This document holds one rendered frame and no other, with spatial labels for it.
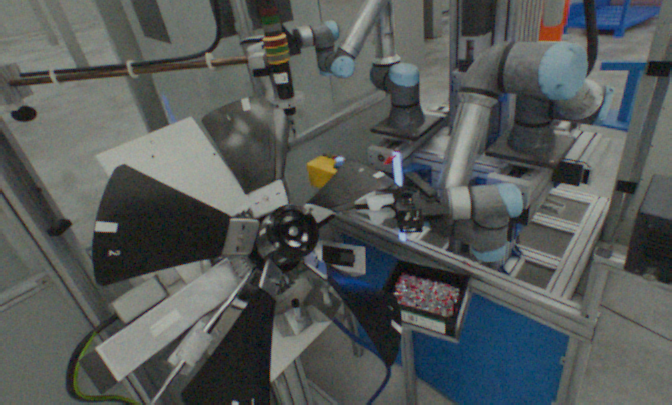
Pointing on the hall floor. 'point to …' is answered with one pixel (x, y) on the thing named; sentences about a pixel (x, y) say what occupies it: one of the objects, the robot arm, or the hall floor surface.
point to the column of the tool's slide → (69, 267)
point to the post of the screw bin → (408, 365)
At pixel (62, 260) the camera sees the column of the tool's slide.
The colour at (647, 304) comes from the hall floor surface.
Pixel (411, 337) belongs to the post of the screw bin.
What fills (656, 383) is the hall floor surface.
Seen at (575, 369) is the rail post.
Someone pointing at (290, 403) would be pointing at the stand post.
